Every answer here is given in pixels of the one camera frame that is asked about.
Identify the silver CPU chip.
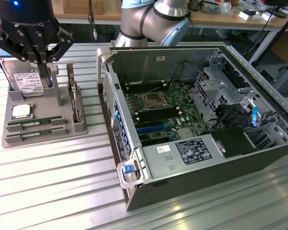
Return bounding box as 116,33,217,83
11,104,34,120

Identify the black waste bin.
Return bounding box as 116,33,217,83
95,23,116,43

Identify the graphics card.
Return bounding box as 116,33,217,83
66,61,84,125

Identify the black monitor stand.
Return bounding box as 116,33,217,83
273,4,288,19

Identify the green RAM stick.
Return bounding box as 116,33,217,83
7,126,66,140
9,115,63,127

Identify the green motherboard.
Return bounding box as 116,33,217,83
122,80,208,147

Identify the white small box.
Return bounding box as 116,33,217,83
238,10,263,21
261,11,275,23

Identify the silver metal disk bay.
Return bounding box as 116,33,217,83
193,49,252,115

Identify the black plastic shroud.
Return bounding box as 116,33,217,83
210,126,259,159

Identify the CPU socket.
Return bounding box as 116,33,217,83
139,92,169,111

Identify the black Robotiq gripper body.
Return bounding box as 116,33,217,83
0,0,61,54

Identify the open black PC case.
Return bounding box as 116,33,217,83
96,43,288,212

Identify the blue expansion slot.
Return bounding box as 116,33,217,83
136,124,170,135

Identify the wooden desk with white frame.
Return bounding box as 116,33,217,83
54,0,288,65

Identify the blue case latch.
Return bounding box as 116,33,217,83
121,163,135,175

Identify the black tripod leg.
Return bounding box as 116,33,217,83
251,9,288,69

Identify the black wire in case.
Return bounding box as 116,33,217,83
171,60,204,85

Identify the hanging black cable with plug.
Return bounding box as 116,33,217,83
87,0,98,43

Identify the grey power supply unit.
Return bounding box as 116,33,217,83
141,133,228,180

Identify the blue plastic clip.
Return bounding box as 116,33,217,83
250,107,259,128

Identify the silver hard disk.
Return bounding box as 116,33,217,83
0,57,46,98

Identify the grey parts rack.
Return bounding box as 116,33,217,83
1,61,90,149

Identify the black RAM slot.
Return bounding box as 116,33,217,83
125,81,166,88
126,83,168,91
134,109,180,119
133,107,178,116
137,114,184,124
127,85,171,93
136,112,182,121

